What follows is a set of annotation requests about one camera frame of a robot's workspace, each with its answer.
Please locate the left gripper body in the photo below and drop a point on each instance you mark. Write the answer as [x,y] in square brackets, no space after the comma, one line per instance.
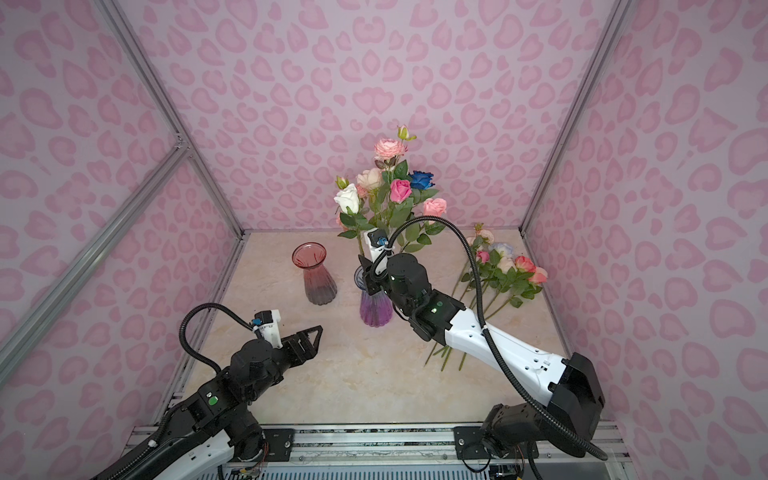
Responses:
[278,371]

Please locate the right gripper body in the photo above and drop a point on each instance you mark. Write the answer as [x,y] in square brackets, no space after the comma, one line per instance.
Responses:
[387,283]

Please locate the purple blue glass vase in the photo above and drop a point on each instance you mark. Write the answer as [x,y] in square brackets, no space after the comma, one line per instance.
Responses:
[375,309]

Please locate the pink rose spray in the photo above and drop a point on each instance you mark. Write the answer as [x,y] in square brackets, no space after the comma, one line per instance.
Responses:
[389,157]

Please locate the magenta rose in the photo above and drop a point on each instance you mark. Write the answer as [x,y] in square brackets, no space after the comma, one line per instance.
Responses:
[400,203]

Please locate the blue rose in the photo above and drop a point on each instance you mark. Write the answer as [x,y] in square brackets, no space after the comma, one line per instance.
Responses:
[420,180]

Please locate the cream white rose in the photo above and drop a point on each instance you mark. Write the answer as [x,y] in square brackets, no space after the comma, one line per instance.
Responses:
[368,181]

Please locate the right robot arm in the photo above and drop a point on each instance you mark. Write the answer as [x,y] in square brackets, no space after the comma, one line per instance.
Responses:
[562,398]

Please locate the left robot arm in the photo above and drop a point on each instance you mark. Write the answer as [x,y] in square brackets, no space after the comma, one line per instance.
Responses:
[214,425]

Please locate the red glass vase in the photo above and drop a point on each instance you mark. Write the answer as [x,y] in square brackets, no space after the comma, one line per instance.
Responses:
[320,287]

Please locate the pile of pink flowers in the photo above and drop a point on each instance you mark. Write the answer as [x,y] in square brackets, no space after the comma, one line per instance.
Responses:
[506,277]

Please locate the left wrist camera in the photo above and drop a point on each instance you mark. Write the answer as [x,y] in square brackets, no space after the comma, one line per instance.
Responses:
[266,325]

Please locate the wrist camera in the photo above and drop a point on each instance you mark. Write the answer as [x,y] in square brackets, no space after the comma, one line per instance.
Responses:
[377,244]
[266,325]

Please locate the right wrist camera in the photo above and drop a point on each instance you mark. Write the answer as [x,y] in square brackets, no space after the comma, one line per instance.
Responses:
[377,244]

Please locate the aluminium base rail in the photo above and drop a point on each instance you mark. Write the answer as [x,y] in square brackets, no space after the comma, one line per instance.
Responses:
[398,451]

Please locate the left diagonal aluminium frame bar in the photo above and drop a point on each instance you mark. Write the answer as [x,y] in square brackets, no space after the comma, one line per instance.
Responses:
[37,322]

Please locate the right corner aluminium post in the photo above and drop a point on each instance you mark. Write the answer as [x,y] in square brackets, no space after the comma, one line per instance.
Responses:
[620,15]

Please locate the corner aluminium post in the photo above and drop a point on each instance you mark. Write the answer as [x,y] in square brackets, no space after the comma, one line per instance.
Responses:
[620,15]
[116,19]

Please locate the left corner aluminium post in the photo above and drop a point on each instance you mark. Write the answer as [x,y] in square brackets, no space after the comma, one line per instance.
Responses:
[116,19]

